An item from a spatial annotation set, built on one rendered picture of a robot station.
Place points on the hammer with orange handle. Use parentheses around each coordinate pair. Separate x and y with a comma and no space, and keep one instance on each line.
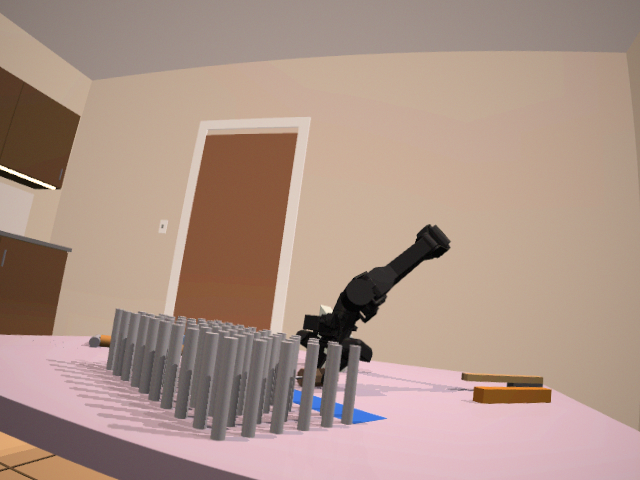
(100,340)

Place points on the brown rectangular block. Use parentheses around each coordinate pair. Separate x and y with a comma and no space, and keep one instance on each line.
(508,395)

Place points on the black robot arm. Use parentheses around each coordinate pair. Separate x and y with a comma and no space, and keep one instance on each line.
(368,290)

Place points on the blue flat strip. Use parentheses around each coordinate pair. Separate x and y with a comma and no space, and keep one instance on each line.
(359,416)

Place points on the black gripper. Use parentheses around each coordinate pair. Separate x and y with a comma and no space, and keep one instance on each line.
(347,325)

